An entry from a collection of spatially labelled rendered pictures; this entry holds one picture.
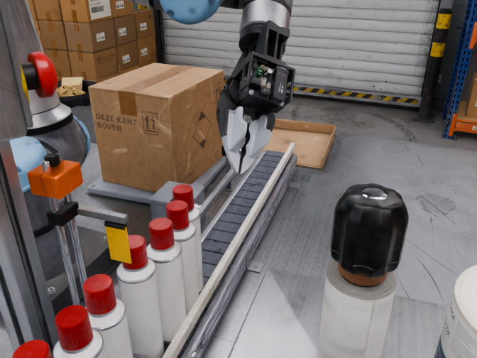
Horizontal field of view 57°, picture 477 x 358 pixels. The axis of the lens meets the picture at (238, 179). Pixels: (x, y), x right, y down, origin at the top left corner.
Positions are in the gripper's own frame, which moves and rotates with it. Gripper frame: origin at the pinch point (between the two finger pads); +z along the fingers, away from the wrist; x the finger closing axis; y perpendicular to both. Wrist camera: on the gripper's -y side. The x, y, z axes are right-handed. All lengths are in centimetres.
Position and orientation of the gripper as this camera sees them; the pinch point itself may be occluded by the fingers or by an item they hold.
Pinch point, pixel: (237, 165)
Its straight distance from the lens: 62.5
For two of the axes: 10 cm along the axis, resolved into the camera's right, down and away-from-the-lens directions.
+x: 8.9, 2.6, 3.7
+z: -1.5, 9.4, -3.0
